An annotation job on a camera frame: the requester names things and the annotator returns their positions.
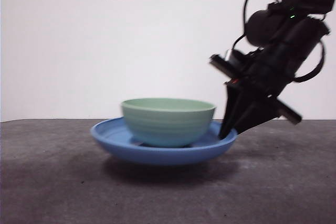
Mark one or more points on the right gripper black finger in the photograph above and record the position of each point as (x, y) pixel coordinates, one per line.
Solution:
(258, 115)
(231, 108)

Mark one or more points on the green ribbed bowl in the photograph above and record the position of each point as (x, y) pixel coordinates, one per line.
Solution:
(168, 127)

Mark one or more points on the blue round plate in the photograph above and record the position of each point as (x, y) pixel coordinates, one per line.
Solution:
(157, 155)

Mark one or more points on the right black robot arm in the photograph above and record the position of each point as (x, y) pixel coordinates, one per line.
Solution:
(302, 35)

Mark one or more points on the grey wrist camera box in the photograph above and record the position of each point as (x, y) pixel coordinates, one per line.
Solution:
(236, 60)

